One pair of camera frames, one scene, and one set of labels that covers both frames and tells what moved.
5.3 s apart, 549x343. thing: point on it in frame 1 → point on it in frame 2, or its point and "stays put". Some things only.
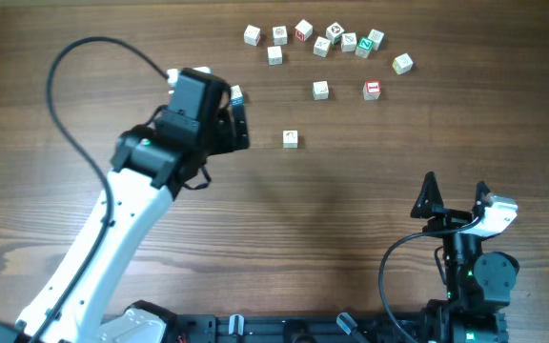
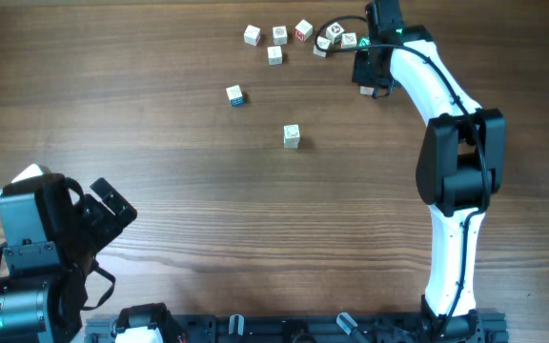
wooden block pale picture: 320,90 → 292,134
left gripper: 228,133 → 122,211
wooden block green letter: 363,47 stays put
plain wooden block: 274,55 stays put
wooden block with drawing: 290,138 stays put
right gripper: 447,219 → 358,77
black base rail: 328,328 stays put
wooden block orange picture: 279,34 stays put
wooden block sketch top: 349,42 stays put
